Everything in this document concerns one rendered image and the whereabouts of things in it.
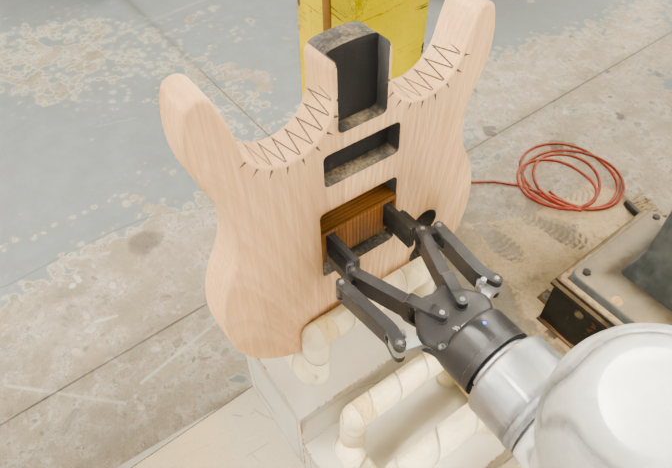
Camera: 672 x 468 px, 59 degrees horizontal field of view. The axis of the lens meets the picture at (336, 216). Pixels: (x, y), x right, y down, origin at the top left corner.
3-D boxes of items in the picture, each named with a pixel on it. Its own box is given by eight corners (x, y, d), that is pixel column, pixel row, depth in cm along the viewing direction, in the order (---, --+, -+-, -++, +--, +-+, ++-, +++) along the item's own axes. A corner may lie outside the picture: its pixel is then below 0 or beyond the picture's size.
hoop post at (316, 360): (319, 357, 77) (318, 319, 70) (334, 375, 75) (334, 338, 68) (299, 371, 76) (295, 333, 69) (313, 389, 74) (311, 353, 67)
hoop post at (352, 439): (354, 429, 79) (355, 399, 72) (369, 448, 77) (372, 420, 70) (334, 443, 78) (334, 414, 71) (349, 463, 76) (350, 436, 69)
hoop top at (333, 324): (424, 261, 78) (426, 246, 75) (440, 277, 76) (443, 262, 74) (296, 340, 70) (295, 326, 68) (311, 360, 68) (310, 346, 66)
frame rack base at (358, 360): (386, 302, 103) (393, 240, 90) (447, 366, 95) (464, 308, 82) (252, 390, 92) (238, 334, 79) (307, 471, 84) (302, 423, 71)
